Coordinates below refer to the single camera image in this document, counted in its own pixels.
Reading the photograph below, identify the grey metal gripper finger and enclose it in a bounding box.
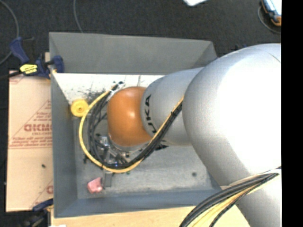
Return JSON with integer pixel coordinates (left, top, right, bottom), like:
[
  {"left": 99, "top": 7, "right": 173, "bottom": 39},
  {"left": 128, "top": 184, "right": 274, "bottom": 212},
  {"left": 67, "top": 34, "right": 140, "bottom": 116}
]
[{"left": 103, "top": 171, "right": 113, "bottom": 188}]

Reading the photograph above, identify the pink sponge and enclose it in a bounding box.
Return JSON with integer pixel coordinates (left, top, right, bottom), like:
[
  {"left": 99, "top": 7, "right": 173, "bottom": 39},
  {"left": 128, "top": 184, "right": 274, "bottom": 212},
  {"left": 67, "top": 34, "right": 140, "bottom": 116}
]
[{"left": 87, "top": 177, "right": 104, "bottom": 194}]

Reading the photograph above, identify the grey metal bin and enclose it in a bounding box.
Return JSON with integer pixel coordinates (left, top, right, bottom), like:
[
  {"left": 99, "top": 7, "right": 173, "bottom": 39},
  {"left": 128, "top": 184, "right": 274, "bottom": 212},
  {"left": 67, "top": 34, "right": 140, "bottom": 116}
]
[{"left": 48, "top": 32, "right": 223, "bottom": 218}]

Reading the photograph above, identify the brown cardboard board, red print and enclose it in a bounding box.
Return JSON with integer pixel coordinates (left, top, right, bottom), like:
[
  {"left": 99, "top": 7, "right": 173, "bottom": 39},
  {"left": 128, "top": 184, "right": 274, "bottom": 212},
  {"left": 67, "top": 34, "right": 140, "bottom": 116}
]
[{"left": 5, "top": 70, "right": 54, "bottom": 213}]

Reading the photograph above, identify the yellow ring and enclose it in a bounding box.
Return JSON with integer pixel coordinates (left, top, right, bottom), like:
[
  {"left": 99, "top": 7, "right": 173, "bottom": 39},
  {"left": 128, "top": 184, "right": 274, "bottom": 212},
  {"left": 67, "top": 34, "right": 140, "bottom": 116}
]
[{"left": 70, "top": 98, "right": 89, "bottom": 117}]

